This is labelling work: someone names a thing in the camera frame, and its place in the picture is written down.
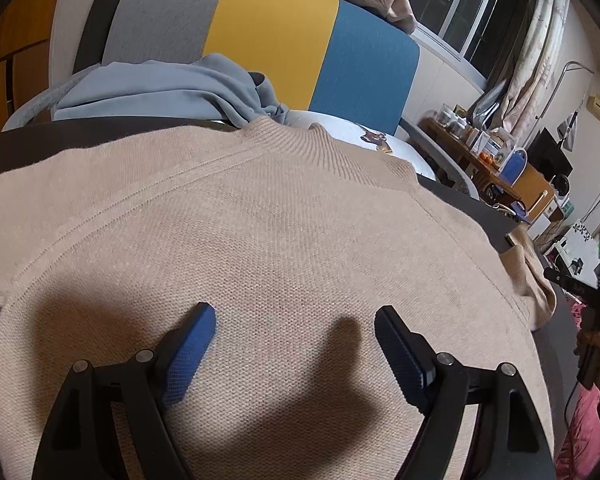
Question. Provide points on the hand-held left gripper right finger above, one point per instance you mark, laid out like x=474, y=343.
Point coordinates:
x=400, y=352

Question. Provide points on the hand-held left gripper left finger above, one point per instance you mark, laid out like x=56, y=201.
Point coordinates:
x=195, y=342

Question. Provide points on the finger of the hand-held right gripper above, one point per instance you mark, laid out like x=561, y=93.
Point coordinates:
x=565, y=280

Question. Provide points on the beige knit sweater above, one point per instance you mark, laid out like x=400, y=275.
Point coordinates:
x=280, y=235

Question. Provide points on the black monitor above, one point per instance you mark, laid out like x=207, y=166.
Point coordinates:
x=550, y=152

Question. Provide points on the pink cloth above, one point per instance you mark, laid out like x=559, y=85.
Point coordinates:
x=587, y=425

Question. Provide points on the cluttered wooden desk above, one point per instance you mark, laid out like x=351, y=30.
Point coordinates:
x=480, y=162

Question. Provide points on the thin metal floor lamp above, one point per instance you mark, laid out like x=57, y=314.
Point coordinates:
x=569, y=64

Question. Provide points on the white deer print pillow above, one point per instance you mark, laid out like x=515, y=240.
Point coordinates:
x=365, y=135

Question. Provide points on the pale floral curtain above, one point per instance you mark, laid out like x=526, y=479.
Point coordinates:
x=535, y=50

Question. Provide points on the grey-blue hoodie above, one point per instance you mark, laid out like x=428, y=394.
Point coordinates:
x=155, y=90

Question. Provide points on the white framed window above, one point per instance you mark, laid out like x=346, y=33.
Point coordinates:
x=460, y=0

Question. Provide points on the orange wooden wardrobe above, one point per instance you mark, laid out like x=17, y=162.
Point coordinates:
x=20, y=35

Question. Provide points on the black bed frame post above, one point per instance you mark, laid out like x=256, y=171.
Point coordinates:
x=95, y=15

